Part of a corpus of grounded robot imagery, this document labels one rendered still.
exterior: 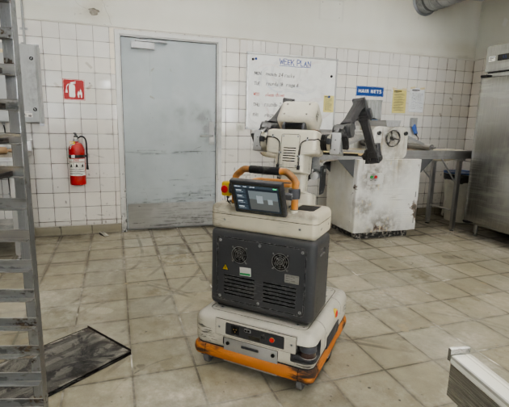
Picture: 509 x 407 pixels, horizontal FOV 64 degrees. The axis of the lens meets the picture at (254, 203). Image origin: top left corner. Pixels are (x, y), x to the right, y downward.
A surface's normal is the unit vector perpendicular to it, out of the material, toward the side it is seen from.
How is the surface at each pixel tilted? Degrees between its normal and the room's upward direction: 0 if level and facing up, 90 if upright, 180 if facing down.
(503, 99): 90
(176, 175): 90
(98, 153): 90
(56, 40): 90
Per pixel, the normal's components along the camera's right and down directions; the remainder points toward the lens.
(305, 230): -0.43, 0.15
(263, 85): 0.32, 0.19
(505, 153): -0.95, 0.04
